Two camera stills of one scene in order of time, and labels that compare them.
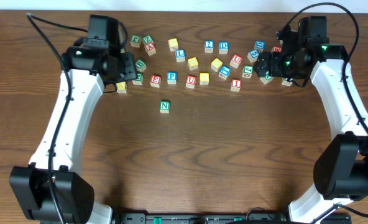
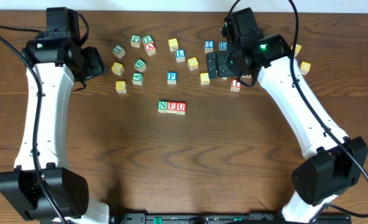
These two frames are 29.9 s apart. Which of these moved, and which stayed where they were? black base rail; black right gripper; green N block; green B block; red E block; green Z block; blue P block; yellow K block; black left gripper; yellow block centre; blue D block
Moved: black right gripper; red E block; black left gripper
Stayed: yellow K block; blue P block; yellow block centre; blue D block; green N block; green Z block; green B block; black base rail
